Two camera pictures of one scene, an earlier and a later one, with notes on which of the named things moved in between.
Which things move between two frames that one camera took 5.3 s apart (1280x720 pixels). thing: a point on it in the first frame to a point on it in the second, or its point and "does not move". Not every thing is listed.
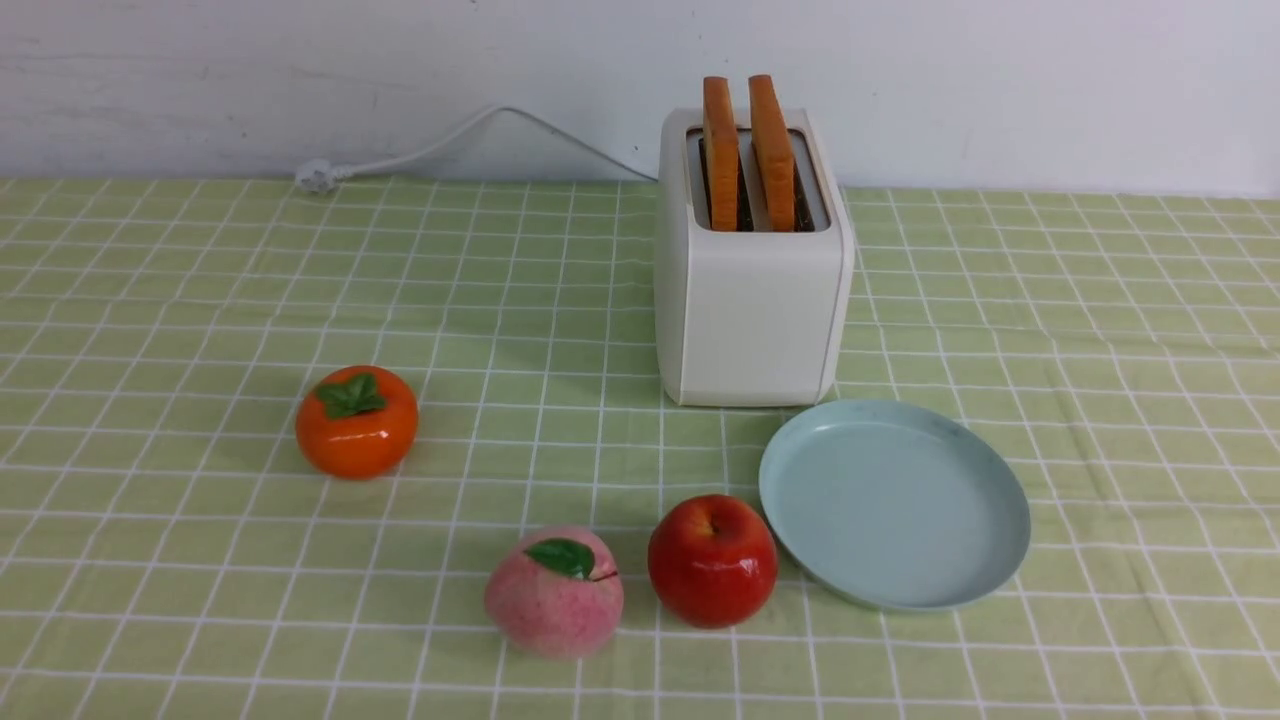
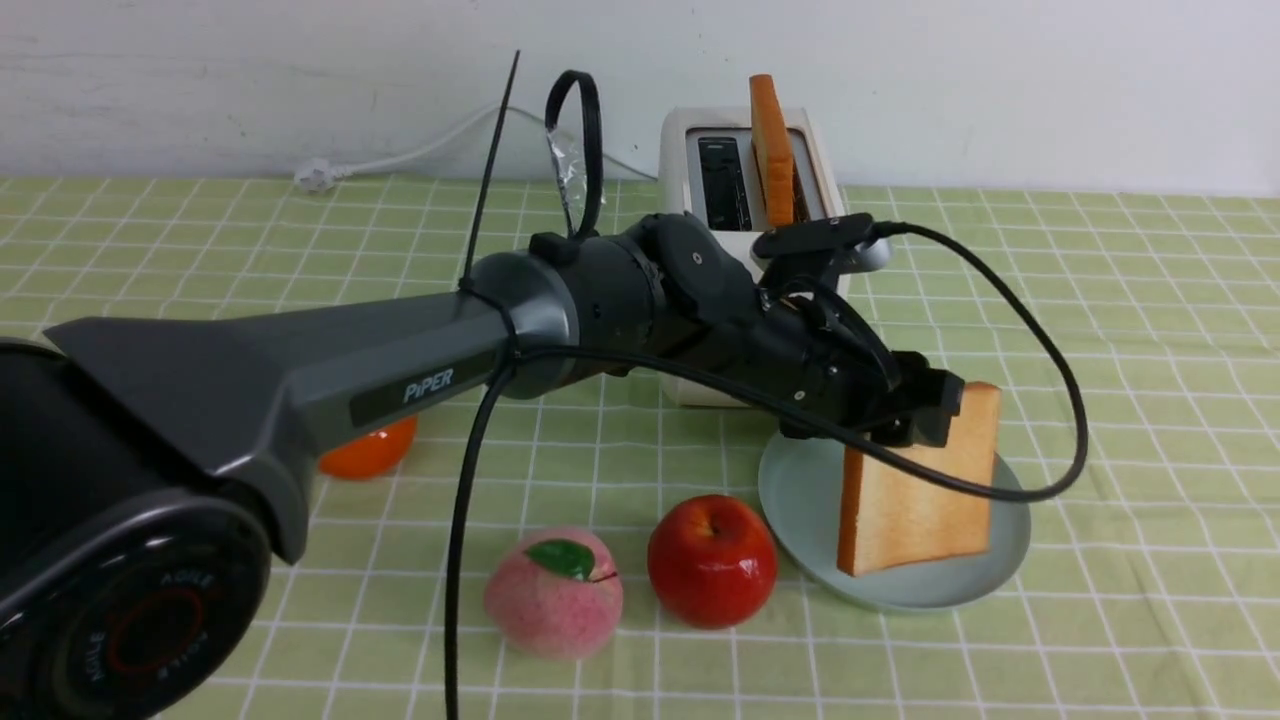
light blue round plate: (894, 505) does not move
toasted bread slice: (774, 156) does not move
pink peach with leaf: (556, 593) does not move
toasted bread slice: (722, 147) to (893, 517)
